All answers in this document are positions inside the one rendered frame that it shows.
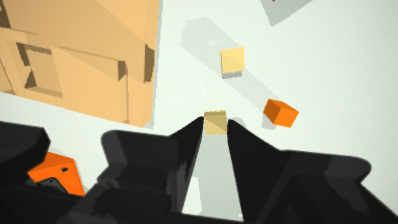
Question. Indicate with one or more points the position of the pale yellow block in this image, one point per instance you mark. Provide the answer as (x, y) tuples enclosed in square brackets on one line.
[(215, 122), (233, 60)]

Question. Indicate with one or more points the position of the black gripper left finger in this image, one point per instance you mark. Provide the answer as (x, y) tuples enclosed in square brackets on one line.
[(177, 153)]

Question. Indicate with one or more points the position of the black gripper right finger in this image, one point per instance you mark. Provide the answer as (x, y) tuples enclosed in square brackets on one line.
[(262, 171)]

